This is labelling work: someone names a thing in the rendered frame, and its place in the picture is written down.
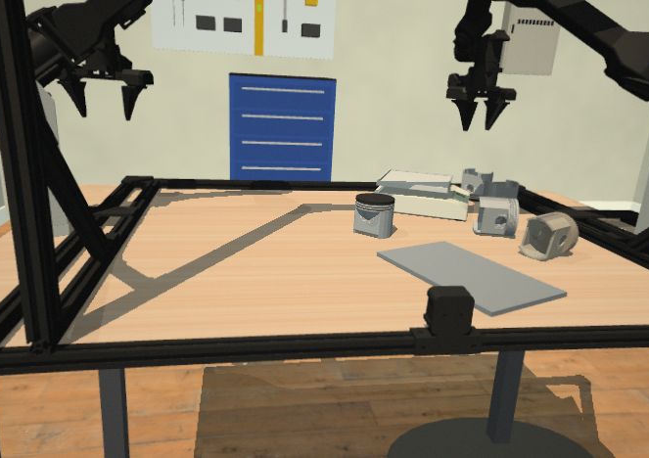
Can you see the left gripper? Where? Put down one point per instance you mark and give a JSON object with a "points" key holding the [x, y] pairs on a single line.
{"points": [[105, 58]]}

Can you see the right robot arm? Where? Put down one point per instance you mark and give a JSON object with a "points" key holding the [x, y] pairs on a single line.
{"points": [[626, 53]]}

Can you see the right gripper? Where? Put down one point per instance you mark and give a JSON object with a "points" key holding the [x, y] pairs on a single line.
{"points": [[484, 77]]}

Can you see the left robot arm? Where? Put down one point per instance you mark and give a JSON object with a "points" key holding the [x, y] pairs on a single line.
{"points": [[80, 24]]}

